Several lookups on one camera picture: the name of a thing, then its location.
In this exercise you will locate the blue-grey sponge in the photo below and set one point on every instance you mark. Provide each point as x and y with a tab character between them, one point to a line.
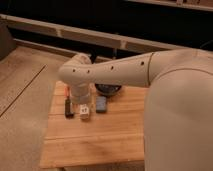
101	104

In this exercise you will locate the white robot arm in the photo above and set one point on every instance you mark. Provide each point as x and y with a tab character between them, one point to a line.
178	111

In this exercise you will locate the dark ceramic bowl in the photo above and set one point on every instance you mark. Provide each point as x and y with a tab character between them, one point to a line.
107	90

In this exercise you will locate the white bottle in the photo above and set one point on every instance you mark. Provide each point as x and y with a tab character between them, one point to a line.
84	112

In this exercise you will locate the wooden board table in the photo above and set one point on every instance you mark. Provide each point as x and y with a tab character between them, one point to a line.
113	137

